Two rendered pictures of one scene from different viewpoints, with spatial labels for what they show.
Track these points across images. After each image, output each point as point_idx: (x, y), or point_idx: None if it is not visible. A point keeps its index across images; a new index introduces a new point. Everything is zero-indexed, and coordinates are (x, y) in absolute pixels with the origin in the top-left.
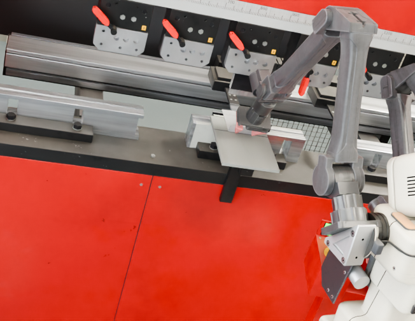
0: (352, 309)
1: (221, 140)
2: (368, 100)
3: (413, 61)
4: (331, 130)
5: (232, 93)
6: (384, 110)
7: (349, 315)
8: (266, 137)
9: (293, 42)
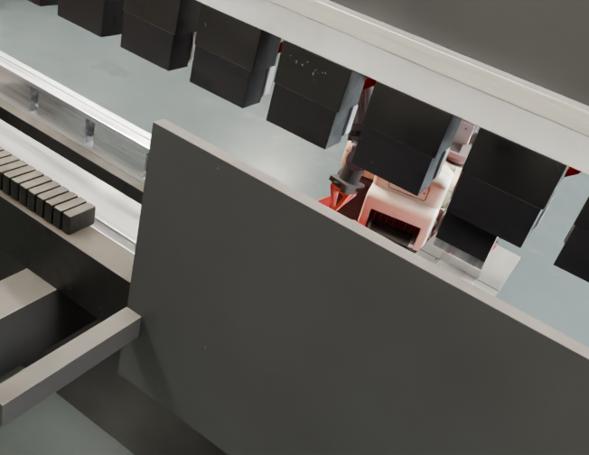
0: (444, 178)
1: (499, 274)
2: (103, 210)
3: (275, 40)
4: (53, 339)
5: (474, 264)
6: (112, 190)
7: (450, 179)
8: (423, 249)
9: (452, 132)
